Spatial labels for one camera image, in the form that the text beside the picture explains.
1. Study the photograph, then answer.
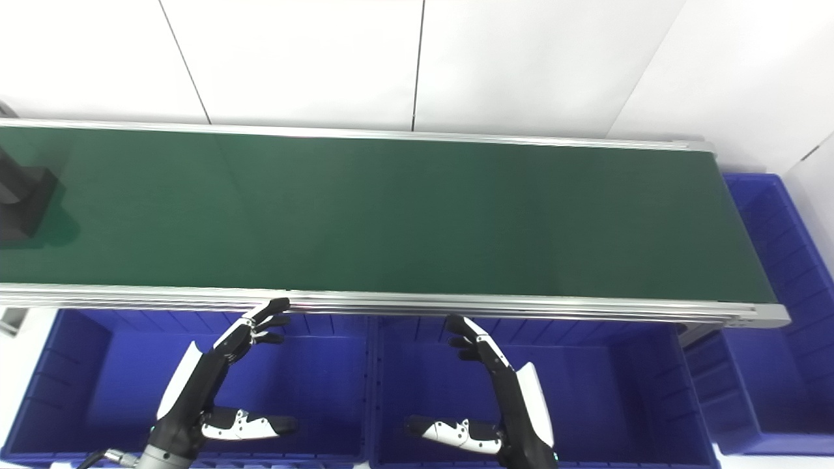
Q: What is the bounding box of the aluminium conveyor leg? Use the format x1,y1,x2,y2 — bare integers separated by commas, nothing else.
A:
0,307,28,337
678,322,724,347

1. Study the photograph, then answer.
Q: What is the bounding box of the green conveyor belt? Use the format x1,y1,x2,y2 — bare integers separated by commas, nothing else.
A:
0,117,791,330
0,126,779,304

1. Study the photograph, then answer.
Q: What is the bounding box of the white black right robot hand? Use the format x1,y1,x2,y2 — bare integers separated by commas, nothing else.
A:
404,315,560,469

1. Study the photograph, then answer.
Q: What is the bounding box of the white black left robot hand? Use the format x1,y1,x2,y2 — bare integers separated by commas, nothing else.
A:
151,298,300,457

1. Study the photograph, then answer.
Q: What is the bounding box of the black cylinder-on-block part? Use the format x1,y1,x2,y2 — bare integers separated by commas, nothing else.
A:
0,147,58,243

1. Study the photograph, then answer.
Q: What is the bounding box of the blue plastic bin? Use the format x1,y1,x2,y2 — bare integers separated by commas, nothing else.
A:
684,173,834,457
0,307,372,466
368,316,721,469

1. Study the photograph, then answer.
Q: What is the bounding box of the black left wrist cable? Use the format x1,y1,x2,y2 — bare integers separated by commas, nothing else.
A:
77,448,141,469

